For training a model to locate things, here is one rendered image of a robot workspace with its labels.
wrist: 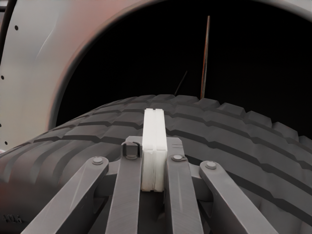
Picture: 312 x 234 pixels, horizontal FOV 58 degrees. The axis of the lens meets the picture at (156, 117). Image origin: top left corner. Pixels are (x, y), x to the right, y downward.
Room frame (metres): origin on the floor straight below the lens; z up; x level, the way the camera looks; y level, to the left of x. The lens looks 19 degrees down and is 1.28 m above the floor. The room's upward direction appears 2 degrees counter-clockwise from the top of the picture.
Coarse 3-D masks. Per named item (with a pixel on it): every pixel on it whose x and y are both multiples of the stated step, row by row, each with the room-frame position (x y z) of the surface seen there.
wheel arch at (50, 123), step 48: (144, 0) 0.53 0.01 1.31; (192, 0) 0.60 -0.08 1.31; (240, 0) 0.64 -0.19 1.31; (96, 48) 0.64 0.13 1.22; (144, 48) 0.88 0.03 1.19; (192, 48) 0.83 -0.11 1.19; (240, 48) 0.77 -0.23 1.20; (288, 48) 0.72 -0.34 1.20; (96, 96) 0.81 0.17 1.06; (240, 96) 0.77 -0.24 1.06; (288, 96) 0.71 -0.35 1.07
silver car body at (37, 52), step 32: (0, 0) 3.01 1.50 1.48; (32, 0) 0.67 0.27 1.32; (64, 0) 0.61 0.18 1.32; (96, 0) 0.57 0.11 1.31; (128, 0) 0.54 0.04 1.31; (288, 0) 0.43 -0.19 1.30; (0, 32) 0.75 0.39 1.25; (32, 32) 0.68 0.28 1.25; (64, 32) 0.61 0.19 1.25; (0, 64) 0.74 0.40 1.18; (32, 64) 0.69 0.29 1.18; (64, 64) 0.61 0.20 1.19; (0, 96) 0.75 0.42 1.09; (32, 96) 0.66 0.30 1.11; (0, 128) 0.76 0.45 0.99; (32, 128) 0.67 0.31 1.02
